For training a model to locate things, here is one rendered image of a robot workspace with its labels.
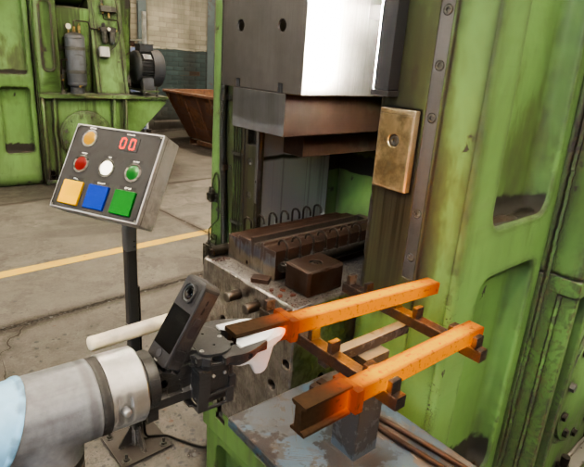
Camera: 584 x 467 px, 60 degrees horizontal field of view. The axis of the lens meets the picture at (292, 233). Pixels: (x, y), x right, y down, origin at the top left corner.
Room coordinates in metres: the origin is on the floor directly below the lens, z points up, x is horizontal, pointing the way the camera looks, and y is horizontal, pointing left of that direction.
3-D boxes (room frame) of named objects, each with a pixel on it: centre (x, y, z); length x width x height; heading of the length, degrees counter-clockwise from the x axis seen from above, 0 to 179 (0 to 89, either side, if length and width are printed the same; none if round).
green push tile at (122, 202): (1.43, 0.50, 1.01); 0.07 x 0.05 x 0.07; 68
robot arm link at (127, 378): (0.50, 0.19, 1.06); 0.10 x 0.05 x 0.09; 40
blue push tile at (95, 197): (1.47, 0.59, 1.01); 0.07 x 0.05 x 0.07; 68
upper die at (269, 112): (1.37, -0.05, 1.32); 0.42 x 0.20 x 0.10; 133
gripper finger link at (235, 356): (0.58, 0.06, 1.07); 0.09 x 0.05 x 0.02; 127
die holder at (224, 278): (1.34, -0.10, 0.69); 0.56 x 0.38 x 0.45; 133
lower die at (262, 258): (1.37, -0.05, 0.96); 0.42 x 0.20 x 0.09; 133
